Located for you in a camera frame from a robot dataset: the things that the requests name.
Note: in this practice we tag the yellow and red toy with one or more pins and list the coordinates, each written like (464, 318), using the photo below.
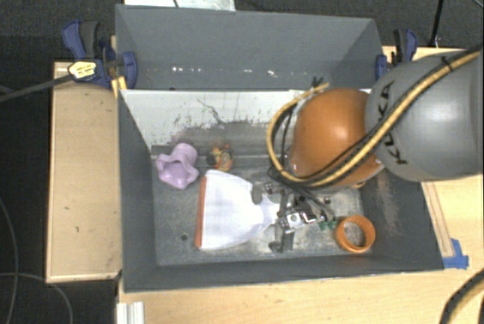
(220, 159)

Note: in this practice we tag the light purple floppy cup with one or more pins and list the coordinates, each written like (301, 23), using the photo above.
(177, 167)

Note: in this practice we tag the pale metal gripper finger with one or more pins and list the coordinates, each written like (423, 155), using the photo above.
(284, 239)
(261, 194)

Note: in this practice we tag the grey metal bin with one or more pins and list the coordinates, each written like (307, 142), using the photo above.
(234, 46)

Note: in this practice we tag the white cloth with orange edge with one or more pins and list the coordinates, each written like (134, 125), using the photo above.
(227, 209)

